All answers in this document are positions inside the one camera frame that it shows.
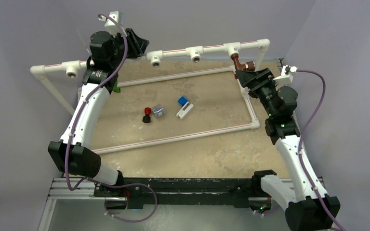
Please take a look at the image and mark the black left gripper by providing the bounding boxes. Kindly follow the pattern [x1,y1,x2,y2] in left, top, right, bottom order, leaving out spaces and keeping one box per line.
[109,29,148,68]

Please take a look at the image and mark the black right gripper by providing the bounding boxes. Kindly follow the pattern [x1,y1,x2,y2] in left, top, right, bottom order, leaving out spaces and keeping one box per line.
[235,68,278,117]

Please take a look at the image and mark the brown copper faucet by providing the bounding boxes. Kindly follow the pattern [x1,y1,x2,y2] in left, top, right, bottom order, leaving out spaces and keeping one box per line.
[230,53,256,71]

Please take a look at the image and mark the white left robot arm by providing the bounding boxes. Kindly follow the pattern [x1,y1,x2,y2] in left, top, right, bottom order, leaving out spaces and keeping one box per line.
[48,28,149,197]

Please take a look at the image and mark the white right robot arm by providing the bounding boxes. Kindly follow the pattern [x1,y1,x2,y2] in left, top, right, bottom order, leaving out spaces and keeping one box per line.
[235,66,341,231]

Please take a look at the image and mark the green faucet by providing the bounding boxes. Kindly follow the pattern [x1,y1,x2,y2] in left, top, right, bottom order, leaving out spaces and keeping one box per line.
[112,81,121,93]

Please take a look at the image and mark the clear grey faucet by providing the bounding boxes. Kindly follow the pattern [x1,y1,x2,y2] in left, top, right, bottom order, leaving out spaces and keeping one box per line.
[151,104,166,118]

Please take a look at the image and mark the red and black faucet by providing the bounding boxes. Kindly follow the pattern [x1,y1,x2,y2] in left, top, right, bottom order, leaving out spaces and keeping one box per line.
[142,107,152,124]

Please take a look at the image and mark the blue and white faucet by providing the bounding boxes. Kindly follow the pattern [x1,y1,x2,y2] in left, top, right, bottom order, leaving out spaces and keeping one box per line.
[176,96,194,120]

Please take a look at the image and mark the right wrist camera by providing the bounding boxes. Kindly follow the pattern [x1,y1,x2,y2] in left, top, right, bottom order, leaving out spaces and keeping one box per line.
[273,65,298,86]

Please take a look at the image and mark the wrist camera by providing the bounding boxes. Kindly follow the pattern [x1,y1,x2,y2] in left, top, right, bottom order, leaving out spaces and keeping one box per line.
[273,65,298,86]
[98,11,124,36]

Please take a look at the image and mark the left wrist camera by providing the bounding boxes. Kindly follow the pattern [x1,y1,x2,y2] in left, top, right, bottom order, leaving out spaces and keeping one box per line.
[98,11,124,36]

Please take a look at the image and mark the white PVC pipe frame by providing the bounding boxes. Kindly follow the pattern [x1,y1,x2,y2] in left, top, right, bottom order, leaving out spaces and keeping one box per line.
[30,39,270,154]

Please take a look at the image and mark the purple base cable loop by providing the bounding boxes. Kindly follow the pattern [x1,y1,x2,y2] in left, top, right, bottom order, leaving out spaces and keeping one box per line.
[104,185,159,224]

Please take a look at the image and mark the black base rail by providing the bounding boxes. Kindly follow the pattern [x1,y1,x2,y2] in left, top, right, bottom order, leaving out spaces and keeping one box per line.
[93,177,276,212]

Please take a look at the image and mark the aluminium frame rail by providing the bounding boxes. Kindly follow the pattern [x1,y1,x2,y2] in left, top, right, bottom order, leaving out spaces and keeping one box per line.
[38,178,128,231]

